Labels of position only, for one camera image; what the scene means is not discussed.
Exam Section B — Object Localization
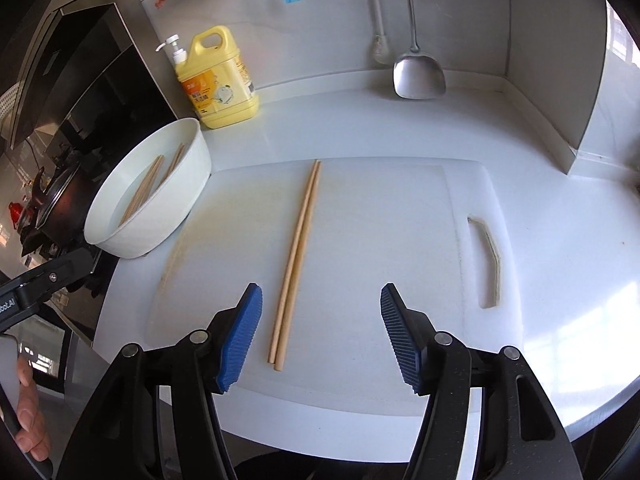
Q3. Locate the black wok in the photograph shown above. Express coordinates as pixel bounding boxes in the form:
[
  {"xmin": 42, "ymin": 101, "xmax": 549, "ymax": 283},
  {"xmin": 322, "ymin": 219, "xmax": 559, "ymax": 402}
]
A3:
[{"xmin": 30, "ymin": 160, "xmax": 103, "ymax": 243}]

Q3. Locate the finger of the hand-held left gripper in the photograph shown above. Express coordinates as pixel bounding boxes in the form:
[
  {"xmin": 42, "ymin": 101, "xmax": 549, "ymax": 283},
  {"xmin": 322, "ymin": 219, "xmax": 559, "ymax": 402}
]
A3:
[{"xmin": 20, "ymin": 247, "xmax": 96, "ymax": 295}]

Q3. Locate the window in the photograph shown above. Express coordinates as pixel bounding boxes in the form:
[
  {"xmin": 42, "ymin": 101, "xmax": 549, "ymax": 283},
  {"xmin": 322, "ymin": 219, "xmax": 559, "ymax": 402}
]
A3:
[{"xmin": 606, "ymin": 2, "xmax": 640, "ymax": 68}]

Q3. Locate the bundle of wooden chopsticks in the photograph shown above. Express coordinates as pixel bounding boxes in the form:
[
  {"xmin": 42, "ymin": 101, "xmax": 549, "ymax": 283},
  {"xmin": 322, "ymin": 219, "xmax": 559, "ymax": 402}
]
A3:
[{"xmin": 267, "ymin": 160, "xmax": 319, "ymax": 365}]

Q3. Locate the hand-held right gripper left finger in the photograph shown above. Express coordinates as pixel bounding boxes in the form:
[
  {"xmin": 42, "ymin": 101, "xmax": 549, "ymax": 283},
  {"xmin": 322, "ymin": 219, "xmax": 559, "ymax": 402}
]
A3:
[{"xmin": 55, "ymin": 282, "xmax": 263, "ymax": 480}]

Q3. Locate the white dish brush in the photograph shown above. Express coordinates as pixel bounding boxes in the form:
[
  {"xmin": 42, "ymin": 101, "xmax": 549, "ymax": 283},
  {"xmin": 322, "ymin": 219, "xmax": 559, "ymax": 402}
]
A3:
[{"xmin": 364, "ymin": 0, "xmax": 394, "ymax": 65}]

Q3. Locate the black range hood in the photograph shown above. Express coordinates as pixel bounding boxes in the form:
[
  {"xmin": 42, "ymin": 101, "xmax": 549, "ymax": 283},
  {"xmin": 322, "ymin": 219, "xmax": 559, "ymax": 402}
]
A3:
[{"xmin": 0, "ymin": 0, "xmax": 168, "ymax": 153}]

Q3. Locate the long wooden chopstick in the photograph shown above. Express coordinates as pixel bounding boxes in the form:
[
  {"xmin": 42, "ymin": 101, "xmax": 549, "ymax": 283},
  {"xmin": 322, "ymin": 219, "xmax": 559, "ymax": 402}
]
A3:
[{"xmin": 274, "ymin": 160, "xmax": 322, "ymax": 372}]

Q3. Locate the white plastic bowl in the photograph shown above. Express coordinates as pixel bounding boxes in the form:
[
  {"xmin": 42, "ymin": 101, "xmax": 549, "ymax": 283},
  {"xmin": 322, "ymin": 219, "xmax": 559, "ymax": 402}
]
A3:
[{"xmin": 83, "ymin": 117, "xmax": 212, "ymax": 260}]

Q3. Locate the yellow detergent pump bottle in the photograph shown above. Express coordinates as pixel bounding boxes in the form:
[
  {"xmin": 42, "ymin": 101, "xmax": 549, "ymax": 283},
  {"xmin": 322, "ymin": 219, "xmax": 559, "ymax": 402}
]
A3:
[{"xmin": 155, "ymin": 26, "xmax": 260, "ymax": 130}]

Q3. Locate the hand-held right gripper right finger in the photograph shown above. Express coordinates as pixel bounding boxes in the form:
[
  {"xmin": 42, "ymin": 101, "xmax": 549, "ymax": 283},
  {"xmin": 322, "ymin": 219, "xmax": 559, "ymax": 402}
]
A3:
[{"xmin": 380, "ymin": 282, "xmax": 586, "ymax": 480}]

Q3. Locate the white plastic cutting board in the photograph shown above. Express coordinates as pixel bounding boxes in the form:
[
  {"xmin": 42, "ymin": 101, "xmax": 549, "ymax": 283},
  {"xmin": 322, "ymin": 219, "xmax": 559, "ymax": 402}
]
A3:
[{"xmin": 147, "ymin": 159, "xmax": 523, "ymax": 418}]

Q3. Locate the person's left hand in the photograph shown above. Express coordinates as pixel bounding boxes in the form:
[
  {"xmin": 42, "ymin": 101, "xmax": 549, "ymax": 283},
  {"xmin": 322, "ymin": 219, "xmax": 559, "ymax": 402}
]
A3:
[{"xmin": 14, "ymin": 357, "xmax": 53, "ymax": 462}]

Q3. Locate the metal spatula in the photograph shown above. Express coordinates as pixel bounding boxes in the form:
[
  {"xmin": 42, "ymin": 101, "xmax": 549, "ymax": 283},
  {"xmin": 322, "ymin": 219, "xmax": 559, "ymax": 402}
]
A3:
[{"xmin": 392, "ymin": 0, "xmax": 447, "ymax": 100}]

